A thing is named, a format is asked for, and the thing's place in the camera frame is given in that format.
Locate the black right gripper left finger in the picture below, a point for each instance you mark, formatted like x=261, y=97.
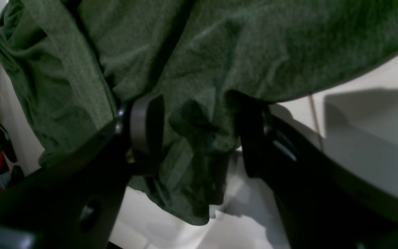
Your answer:
x=74, y=203

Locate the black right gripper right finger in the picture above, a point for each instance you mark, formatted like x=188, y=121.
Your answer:
x=321, y=204

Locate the dark green t-shirt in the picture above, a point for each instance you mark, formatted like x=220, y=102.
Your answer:
x=72, y=61

